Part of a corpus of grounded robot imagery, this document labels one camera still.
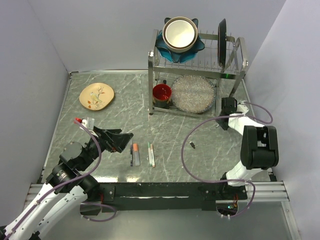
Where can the white green-tipped highlighter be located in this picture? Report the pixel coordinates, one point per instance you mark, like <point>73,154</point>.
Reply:
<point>149,154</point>

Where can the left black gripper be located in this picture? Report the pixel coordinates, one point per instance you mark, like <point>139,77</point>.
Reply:
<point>112,139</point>

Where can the steel dish rack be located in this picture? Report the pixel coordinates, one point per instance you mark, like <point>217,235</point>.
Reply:
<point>205,64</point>

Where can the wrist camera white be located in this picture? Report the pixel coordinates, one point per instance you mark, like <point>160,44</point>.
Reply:
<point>242,108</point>
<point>88,122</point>

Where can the white marker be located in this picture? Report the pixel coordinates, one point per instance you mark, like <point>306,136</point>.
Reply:
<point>152,156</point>

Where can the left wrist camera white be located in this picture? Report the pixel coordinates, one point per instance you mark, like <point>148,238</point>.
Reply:
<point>88,122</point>

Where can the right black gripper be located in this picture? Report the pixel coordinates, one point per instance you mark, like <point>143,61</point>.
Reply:
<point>221,124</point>

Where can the yellow bird-pattern plate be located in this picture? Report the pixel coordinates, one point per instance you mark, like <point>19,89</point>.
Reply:
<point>96,96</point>

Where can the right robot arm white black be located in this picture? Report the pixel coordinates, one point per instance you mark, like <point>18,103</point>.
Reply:
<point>259,145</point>

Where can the red black mug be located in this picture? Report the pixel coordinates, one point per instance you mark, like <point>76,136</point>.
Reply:
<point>161,95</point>

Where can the large orange marker cap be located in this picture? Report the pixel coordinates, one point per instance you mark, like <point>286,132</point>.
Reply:
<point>135,147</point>

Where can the blue petal-shaped bowl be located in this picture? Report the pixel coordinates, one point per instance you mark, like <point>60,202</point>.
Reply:
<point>172,57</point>

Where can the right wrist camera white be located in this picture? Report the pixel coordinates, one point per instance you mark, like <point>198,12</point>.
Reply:
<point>242,108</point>

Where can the black plate upright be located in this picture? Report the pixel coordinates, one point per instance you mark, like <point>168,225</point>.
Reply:
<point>222,43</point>

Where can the grey marker orange tip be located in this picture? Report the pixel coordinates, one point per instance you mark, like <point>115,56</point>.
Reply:
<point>136,158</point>

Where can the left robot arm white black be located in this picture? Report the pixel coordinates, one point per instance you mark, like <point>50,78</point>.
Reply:
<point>66,185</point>

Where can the dark blue pen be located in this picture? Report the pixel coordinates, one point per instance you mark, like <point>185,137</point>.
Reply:
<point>131,153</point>

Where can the cream bowl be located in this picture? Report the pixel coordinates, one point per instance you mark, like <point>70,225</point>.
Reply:
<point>179,34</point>

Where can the speckled grey plate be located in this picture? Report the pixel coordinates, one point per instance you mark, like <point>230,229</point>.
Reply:
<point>193,94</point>

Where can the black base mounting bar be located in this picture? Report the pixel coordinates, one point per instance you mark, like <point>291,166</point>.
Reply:
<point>129,196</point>

